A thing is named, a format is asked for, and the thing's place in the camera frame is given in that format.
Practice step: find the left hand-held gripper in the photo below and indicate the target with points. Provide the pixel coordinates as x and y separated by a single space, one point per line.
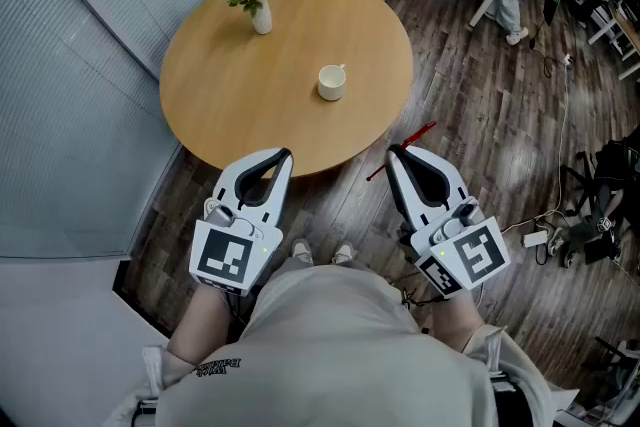
225 255

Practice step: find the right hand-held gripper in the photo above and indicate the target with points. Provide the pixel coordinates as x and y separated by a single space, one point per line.
475 255

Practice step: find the red star wand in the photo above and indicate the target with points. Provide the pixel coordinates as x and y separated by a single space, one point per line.
422 130

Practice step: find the white cup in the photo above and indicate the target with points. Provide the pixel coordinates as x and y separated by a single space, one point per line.
331 84

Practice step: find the person's right forearm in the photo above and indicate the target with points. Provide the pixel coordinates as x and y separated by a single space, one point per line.
457 320

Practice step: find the person's left forearm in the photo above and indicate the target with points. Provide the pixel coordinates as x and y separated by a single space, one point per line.
200 325

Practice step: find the person's left shoe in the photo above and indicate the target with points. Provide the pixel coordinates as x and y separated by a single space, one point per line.
302 251

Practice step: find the person's shoe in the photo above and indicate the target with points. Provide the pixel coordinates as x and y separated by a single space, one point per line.
343 252
302 251

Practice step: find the person's right shoe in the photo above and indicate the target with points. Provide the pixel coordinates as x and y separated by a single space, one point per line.
343 252

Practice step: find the white power strip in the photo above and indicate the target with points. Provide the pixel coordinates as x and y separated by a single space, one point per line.
536 237

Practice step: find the white vase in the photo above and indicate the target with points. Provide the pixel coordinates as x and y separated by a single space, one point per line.
261 20

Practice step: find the black office chair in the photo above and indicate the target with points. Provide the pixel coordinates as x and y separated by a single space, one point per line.
607 180

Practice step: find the person's beige shirt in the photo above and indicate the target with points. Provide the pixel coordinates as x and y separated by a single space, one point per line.
325 355

